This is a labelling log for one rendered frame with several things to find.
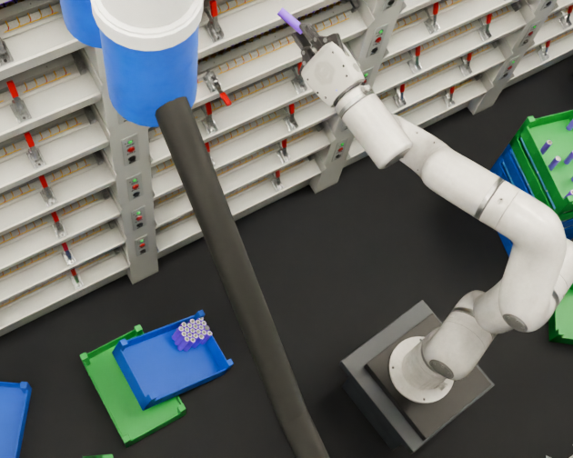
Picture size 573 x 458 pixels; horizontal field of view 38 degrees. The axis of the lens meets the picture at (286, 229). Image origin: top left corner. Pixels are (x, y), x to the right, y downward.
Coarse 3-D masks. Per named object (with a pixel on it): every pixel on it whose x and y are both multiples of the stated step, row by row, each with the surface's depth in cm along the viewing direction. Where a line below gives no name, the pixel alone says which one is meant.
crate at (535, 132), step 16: (528, 128) 256; (544, 128) 263; (560, 128) 264; (528, 144) 258; (560, 144) 261; (544, 160) 252; (560, 160) 259; (544, 176) 254; (560, 176) 256; (560, 192) 248; (560, 208) 249
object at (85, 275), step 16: (112, 256) 254; (80, 272) 251; (96, 272) 252; (112, 272) 253; (32, 288) 246; (48, 288) 247; (64, 288) 249; (80, 288) 250; (0, 304) 243; (16, 304) 244; (32, 304) 246; (48, 304) 247; (0, 320) 243; (16, 320) 244
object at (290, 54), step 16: (352, 0) 204; (352, 16) 206; (368, 16) 203; (272, 32) 200; (320, 32) 203; (336, 32) 204; (352, 32) 205; (272, 48) 199; (288, 48) 200; (240, 64) 196; (256, 64) 198; (272, 64) 198; (288, 64) 201; (224, 80) 195; (240, 80) 196; (256, 80) 201; (208, 96) 193
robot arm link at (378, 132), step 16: (368, 96) 164; (352, 112) 163; (368, 112) 162; (384, 112) 163; (352, 128) 165; (368, 128) 162; (384, 128) 162; (400, 128) 164; (368, 144) 163; (384, 144) 162; (400, 144) 161; (384, 160) 162
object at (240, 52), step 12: (324, 12) 202; (336, 12) 202; (312, 24) 200; (336, 24) 204; (276, 36) 197; (240, 48) 195; (252, 48) 195; (216, 60) 193; (228, 60) 194; (204, 72) 193
